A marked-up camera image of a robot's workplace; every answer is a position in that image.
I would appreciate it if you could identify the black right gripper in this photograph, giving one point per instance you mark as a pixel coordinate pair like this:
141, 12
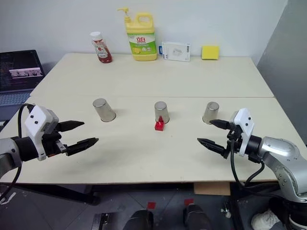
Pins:
233, 141

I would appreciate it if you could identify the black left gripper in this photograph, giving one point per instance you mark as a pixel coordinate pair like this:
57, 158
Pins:
51, 143

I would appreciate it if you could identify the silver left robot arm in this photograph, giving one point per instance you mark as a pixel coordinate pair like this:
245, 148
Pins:
9, 149

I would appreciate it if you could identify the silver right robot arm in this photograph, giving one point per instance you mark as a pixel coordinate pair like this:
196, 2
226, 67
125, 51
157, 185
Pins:
280, 158

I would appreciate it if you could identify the steel cup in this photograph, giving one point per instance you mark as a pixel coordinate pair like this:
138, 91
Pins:
104, 110
161, 111
211, 111

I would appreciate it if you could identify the brown cardboard piece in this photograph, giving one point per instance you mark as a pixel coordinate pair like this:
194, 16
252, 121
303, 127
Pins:
212, 189

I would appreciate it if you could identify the small red block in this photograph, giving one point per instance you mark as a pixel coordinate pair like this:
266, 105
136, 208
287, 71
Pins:
159, 126

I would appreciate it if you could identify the red floor tape square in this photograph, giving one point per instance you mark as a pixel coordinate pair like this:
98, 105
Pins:
189, 202
151, 205

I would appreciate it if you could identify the yellow sponge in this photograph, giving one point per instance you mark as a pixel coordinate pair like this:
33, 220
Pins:
210, 52

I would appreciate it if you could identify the dark rounded shape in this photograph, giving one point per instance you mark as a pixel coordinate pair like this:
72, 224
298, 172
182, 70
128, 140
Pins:
195, 216
140, 220

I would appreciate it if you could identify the open laptop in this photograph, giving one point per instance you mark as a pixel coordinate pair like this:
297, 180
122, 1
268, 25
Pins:
18, 72

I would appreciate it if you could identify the red ketchup bottle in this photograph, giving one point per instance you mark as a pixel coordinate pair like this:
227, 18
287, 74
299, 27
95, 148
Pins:
102, 49

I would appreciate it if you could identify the black ribbed floor object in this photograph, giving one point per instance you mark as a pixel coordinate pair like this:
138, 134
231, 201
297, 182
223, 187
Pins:
102, 221

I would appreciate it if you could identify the white product box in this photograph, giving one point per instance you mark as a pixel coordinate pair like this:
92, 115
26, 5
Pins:
176, 51

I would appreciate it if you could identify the white shoe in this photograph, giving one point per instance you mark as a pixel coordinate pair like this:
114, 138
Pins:
265, 220

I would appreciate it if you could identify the yellow detergent pump bottle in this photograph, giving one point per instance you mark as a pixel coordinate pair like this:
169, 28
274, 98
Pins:
141, 39

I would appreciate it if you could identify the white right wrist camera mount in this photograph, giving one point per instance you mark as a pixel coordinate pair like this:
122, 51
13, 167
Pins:
244, 127

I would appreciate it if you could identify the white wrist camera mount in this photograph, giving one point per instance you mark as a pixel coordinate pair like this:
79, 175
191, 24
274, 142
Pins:
244, 127
35, 124

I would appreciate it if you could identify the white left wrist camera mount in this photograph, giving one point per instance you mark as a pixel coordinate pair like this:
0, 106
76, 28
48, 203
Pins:
35, 124

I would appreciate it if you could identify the black table leg frame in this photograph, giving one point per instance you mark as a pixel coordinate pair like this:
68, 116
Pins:
60, 191

